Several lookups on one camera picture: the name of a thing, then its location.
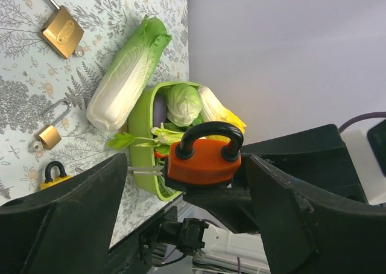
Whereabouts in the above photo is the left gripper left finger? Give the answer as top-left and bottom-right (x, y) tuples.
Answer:
(1, 153), (127, 273)

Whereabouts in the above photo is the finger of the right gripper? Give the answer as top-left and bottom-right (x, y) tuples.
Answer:
(241, 124), (368, 203)
(183, 188), (259, 234)

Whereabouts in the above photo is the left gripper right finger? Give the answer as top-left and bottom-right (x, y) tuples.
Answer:
(245, 156), (385, 273)

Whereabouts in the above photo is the yellow padlock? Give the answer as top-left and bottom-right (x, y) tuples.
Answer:
(40, 161), (73, 191)

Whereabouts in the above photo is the orange padlock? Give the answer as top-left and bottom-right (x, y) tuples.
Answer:
(163, 121), (244, 193)

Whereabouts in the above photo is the red chili pepper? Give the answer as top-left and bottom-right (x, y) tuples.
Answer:
(154, 150), (168, 159)

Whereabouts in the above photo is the small brass padlock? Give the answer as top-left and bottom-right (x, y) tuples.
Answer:
(36, 98), (72, 150)

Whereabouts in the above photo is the yellow napa cabbage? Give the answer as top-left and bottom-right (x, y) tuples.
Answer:
(198, 86), (247, 134)

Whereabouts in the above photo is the celery stalk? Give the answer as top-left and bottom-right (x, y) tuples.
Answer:
(107, 123), (184, 156)

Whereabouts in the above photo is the green vegetable tray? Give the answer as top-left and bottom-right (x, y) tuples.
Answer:
(127, 80), (212, 202)

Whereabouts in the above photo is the round green cabbage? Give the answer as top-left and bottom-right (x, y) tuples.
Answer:
(166, 83), (202, 127)

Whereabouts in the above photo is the purple eggplant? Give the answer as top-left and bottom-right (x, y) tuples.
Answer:
(153, 94), (167, 127)

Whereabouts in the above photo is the floral table mat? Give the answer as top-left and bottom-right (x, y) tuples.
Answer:
(1, 0), (189, 203)

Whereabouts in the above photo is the green napa cabbage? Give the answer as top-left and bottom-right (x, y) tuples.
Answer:
(86, 16), (172, 131)

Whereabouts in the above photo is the large brass padlock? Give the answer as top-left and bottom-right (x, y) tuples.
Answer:
(40, 0), (84, 59)

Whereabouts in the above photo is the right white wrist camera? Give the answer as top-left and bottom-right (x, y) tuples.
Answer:
(341, 121), (385, 205)

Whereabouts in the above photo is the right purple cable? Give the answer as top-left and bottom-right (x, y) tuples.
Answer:
(337, 111), (386, 133)

